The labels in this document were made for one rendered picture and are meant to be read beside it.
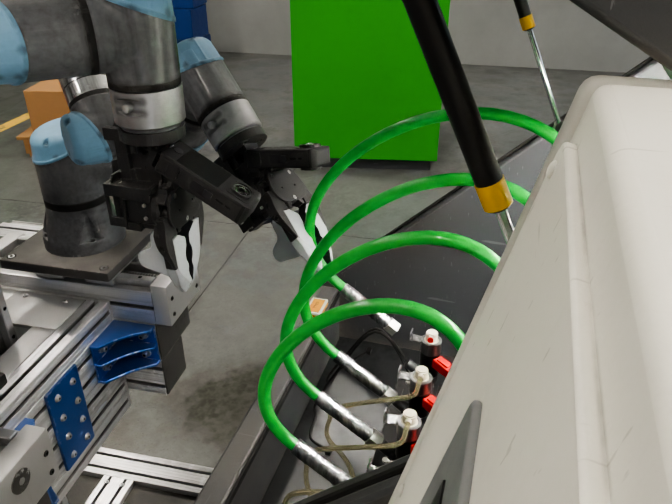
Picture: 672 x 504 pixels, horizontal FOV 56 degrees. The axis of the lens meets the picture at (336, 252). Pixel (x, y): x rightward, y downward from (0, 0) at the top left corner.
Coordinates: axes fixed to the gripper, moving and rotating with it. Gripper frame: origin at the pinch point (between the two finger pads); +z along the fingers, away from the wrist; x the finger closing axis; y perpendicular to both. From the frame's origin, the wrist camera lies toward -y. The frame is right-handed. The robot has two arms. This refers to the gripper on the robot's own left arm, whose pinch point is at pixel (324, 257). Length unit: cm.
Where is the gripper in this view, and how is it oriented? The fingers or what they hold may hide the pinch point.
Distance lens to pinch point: 85.0
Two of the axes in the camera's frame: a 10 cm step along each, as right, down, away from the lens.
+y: -7.0, 4.7, 5.4
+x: -4.9, 2.2, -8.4
